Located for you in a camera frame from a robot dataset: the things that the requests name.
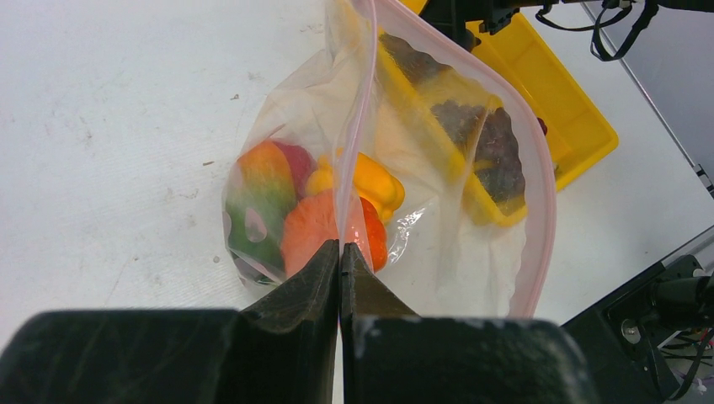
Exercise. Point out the clear zip top bag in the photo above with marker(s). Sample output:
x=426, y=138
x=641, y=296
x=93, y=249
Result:
x=438, y=261

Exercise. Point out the purple toy eggplant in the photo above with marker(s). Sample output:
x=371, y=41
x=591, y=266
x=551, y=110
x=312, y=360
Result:
x=417, y=66

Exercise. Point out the yellow toy bell pepper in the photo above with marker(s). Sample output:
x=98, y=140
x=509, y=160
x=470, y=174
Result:
x=371, y=180

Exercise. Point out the green red toy mango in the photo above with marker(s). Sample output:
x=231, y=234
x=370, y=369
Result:
x=259, y=195

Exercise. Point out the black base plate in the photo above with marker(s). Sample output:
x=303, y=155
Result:
x=645, y=341

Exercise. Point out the dark red toy grapes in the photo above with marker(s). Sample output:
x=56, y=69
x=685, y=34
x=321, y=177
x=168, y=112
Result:
x=495, y=160

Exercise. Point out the red toy tomato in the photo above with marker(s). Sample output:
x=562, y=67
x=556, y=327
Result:
x=301, y=163

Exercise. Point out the aluminium frame rail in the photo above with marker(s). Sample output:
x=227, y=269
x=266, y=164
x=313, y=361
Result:
x=643, y=200

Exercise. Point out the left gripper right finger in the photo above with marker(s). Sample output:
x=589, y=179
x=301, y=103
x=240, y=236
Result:
x=379, y=335

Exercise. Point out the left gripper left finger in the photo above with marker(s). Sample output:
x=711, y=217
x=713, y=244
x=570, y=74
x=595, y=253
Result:
x=288, y=337

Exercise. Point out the yellow plastic tray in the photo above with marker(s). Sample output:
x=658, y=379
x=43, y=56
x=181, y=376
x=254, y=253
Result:
x=577, y=134

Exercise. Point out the orange toy pumpkin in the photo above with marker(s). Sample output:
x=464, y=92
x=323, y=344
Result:
x=313, y=222

